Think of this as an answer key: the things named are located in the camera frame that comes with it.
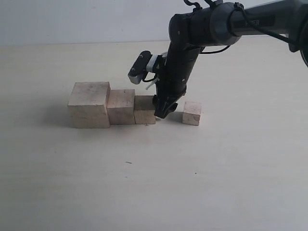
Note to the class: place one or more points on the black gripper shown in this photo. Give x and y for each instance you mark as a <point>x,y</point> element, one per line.
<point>170,86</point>

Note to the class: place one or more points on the smallest wooden cube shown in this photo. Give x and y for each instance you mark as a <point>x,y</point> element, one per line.
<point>191,113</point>

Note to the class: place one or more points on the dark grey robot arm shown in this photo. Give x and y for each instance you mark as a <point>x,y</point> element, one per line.
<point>223,24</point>

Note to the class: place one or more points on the second largest wooden cube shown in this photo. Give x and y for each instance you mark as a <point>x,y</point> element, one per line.
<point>120,107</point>

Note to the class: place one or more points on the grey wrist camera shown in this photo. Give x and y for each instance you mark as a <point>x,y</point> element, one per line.
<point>144,64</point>

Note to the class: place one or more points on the third largest wooden cube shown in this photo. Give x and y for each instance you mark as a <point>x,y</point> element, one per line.
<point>144,110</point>

